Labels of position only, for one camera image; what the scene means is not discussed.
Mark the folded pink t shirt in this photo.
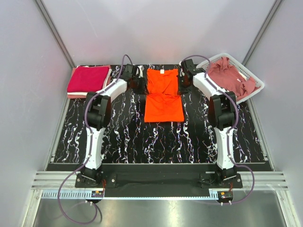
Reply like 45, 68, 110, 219
67, 67, 112, 99

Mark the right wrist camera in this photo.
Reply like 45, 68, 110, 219
180, 59, 205, 73

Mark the purple cable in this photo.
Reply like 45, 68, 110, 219
56, 54, 135, 224
181, 54, 256, 205

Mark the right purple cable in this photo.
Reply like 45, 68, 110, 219
181, 54, 256, 205

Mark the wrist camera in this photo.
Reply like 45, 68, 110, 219
121, 64, 144, 81
180, 59, 205, 73

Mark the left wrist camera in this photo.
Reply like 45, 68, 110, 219
121, 64, 144, 81

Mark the folded magenta t shirt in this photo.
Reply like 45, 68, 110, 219
66, 66, 112, 93

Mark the orange t shirt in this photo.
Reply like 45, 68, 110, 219
144, 69, 184, 123

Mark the aluminium frame rail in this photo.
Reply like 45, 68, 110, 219
31, 171, 288, 191

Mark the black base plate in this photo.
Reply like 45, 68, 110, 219
46, 163, 242, 198

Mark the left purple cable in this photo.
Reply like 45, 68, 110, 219
56, 54, 135, 224

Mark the white cable duct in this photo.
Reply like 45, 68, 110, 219
42, 189, 218, 200

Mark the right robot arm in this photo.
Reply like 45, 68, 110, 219
178, 70, 239, 188

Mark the dusty pink t shirt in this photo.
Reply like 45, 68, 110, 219
208, 57, 259, 102

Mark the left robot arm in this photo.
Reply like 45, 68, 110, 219
79, 77, 147, 187

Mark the white plastic basket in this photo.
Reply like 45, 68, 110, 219
196, 53, 265, 104

